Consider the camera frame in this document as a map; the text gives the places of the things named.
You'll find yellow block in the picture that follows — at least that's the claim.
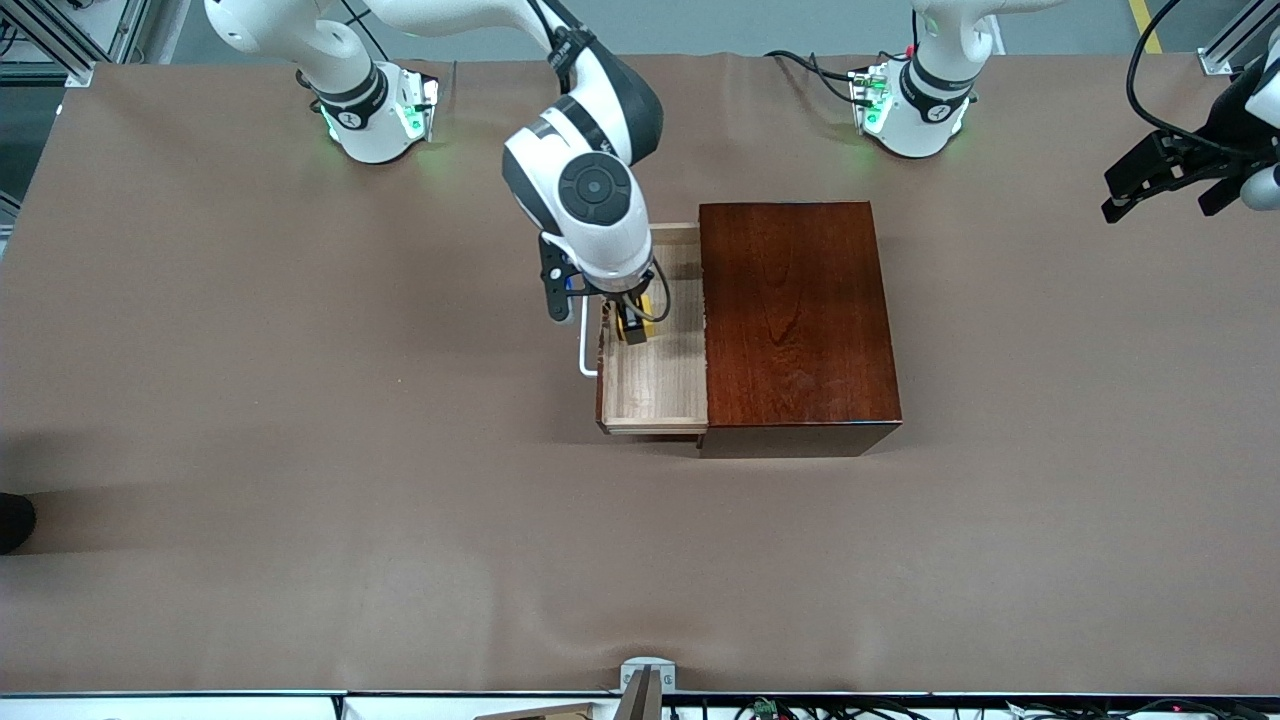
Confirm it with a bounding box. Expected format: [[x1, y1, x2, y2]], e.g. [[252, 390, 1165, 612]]
[[618, 292, 659, 341]]

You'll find light wooden drawer white handle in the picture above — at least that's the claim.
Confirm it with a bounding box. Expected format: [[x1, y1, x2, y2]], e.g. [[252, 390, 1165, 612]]
[[579, 222, 709, 437]]

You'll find yellow floor tape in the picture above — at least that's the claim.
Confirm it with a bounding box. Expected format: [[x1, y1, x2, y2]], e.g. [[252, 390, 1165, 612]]
[[1128, 0, 1166, 54]]

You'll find dark wooden cabinet box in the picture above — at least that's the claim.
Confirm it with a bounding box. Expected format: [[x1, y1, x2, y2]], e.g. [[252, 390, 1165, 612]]
[[697, 201, 904, 459]]

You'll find brown table mat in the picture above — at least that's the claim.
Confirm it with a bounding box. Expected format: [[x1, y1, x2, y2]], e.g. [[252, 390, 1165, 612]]
[[0, 52, 1280, 696]]

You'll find black rounded object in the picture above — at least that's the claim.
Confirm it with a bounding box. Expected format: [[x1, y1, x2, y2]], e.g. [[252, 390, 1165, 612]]
[[0, 493, 37, 555]]

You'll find aluminium frame profile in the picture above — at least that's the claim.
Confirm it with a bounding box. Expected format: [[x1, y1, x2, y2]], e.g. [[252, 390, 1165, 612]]
[[0, 0, 96, 88], [100, 0, 151, 63], [1198, 0, 1280, 76]]

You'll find black arm base cable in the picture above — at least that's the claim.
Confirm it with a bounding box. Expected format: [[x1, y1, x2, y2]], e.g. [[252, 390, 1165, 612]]
[[765, 50, 866, 106], [340, 0, 414, 63]]

